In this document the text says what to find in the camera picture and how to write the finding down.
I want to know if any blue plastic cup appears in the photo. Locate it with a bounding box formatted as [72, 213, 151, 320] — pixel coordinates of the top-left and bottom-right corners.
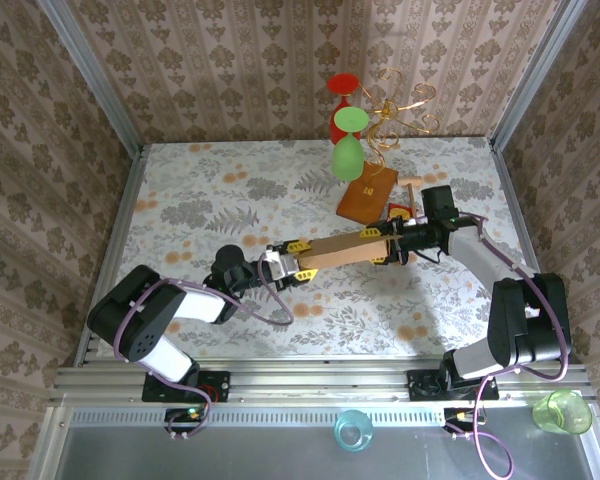
[333, 409, 375, 454]

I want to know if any aluminium table side rail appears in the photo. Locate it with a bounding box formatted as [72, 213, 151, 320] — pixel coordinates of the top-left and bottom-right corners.
[488, 138, 571, 364]
[77, 144, 147, 359]

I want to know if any grey metal shelf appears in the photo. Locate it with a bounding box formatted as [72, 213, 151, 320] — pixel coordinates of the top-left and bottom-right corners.
[29, 404, 600, 480]

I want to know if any brown cardboard paper box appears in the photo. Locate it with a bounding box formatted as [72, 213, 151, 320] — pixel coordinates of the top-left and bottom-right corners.
[297, 227, 400, 274]

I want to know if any brown wooden rack base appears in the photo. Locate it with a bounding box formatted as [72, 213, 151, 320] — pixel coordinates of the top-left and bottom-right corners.
[335, 164, 400, 225]

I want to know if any red wine glass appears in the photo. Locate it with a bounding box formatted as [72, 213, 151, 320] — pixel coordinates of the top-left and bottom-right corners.
[327, 73, 364, 146]

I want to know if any aluminium frame post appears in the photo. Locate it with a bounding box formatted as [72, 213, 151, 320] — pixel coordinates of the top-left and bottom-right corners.
[489, 0, 589, 150]
[37, 0, 144, 154]

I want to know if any red snack packet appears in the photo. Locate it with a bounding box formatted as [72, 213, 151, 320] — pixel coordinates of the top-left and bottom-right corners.
[387, 202, 417, 222]

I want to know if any gold wire glass rack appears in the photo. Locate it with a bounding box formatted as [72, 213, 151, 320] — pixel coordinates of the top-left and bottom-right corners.
[352, 67, 441, 174]

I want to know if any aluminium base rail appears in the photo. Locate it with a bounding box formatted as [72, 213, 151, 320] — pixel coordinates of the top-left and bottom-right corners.
[54, 357, 594, 407]

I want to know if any green wine glass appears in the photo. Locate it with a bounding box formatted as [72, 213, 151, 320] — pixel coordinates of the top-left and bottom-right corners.
[331, 105, 370, 182]

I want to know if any small black controller board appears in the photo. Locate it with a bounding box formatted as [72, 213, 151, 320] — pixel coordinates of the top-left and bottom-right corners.
[443, 407, 481, 427]
[164, 407, 204, 427]

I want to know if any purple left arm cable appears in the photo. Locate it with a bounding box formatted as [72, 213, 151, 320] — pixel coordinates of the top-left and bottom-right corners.
[112, 254, 295, 442]

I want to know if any green plastic cup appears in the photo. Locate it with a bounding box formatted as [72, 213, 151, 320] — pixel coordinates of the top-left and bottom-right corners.
[532, 389, 594, 435]

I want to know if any wooden mallet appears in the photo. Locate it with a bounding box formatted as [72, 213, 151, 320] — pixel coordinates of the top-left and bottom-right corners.
[398, 177, 422, 222]

